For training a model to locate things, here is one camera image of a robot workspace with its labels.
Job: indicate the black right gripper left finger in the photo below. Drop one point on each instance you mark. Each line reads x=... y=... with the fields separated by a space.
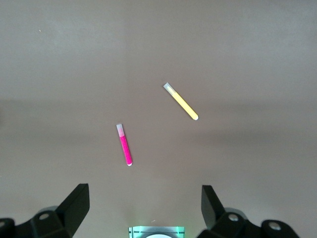
x=62 y=218

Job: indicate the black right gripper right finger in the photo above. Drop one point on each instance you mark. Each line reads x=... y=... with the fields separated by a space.
x=218 y=220

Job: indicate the pink highlighter pen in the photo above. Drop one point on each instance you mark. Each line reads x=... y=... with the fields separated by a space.
x=125 y=148

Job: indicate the aluminium right arm base plate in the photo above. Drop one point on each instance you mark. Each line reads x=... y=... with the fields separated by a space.
x=133 y=233

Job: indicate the yellow highlighter pen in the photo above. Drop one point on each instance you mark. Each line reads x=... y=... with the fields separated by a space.
x=182 y=101

